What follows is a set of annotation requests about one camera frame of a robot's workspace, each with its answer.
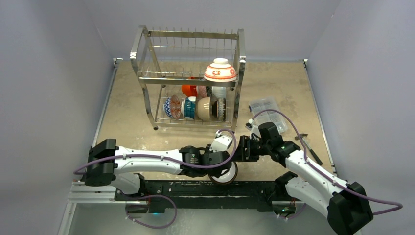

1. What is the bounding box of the brown-rimmed white bowl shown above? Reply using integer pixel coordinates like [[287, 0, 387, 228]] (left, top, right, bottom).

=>
[[208, 162, 238, 185]]

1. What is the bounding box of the beige speckled bowl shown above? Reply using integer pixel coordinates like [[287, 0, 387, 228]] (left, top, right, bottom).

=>
[[196, 97, 211, 121]]

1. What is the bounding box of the red geometric pattern bowl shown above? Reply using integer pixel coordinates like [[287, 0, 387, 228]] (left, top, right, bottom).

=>
[[163, 94, 182, 120]]

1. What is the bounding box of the steel two-tier dish rack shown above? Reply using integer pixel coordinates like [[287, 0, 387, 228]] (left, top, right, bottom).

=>
[[130, 25, 246, 130]]

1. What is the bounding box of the red floral pattern bowl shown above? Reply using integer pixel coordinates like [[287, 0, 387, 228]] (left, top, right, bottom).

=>
[[204, 58, 237, 82]]

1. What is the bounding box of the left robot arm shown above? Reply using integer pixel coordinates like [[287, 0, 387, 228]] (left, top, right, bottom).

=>
[[82, 137, 238, 200]]

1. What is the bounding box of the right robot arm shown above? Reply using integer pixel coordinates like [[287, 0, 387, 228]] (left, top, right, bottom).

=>
[[233, 120, 373, 235]]

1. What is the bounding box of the clear plastic screw box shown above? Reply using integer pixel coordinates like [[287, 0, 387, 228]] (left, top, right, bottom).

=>
[[248, 96, 288, 134]]

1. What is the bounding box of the black hex key tool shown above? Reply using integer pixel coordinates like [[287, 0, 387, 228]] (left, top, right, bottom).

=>
[[294, 133, 323, 165]]

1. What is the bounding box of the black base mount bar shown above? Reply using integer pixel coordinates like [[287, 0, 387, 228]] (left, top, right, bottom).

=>
[[115, 180, 302, 216]]

